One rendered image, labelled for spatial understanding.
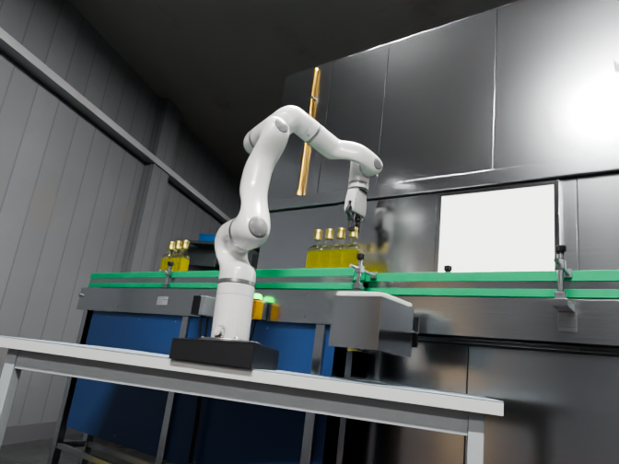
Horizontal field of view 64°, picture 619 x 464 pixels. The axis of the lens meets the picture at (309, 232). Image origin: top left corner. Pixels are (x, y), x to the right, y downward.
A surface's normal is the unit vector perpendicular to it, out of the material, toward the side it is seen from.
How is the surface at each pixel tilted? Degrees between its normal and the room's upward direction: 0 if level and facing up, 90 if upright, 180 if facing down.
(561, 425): 90
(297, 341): 90
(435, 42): 90
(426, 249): 90
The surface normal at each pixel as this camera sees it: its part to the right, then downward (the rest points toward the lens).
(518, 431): -0.59, -0.28
